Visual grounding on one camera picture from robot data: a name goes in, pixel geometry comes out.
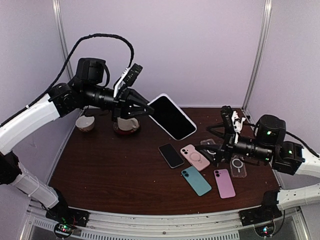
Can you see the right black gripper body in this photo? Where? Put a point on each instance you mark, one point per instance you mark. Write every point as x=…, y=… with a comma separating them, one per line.
x=229, y=143

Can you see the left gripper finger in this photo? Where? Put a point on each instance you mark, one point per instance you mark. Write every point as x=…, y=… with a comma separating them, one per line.
x=137, y=98
x=133, y=111

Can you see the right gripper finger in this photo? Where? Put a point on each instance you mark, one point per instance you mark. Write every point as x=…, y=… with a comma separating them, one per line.
x=213, y=130
x=215, y=148

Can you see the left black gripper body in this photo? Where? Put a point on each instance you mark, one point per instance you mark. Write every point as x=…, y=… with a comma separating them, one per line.
x=119, y=102

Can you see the clear phone case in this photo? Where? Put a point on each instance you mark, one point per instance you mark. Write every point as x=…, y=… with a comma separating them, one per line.
x=209, y=154

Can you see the pink white phone case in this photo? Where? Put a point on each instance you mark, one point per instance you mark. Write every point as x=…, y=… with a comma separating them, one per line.
x=195, y=158

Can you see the black phone white case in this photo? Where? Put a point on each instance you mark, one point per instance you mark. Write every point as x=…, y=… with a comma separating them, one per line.
x=196, y=181
x=171, y=118

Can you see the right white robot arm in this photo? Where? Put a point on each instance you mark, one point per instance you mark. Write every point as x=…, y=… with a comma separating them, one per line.
x=268, y=145

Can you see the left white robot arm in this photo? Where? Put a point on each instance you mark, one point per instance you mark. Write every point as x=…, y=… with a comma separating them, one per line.
x=83, y=90

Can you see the cream ceramic mug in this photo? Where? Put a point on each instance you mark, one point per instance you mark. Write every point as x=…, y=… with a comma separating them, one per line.
x=128, y=124

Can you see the red coaster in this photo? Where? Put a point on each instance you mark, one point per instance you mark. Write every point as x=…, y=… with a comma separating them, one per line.
x=121, y=132

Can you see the white small bowl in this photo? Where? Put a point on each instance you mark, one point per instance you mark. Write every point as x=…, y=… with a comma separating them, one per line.
x=85, y=123

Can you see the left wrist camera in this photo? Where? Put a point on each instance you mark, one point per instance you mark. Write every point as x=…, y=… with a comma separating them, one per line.
x=127, y=78

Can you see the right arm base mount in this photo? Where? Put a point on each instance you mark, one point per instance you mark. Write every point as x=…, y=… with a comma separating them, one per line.
x=267, y=219

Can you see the right aluminium frame post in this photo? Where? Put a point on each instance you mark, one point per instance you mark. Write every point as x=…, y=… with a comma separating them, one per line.
x=264, y=30

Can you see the front aluminium rail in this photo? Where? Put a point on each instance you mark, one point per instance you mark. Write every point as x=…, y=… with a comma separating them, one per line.
x=224, y=225

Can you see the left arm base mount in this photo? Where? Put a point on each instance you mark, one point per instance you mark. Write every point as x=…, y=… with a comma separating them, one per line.
x=68, y=219

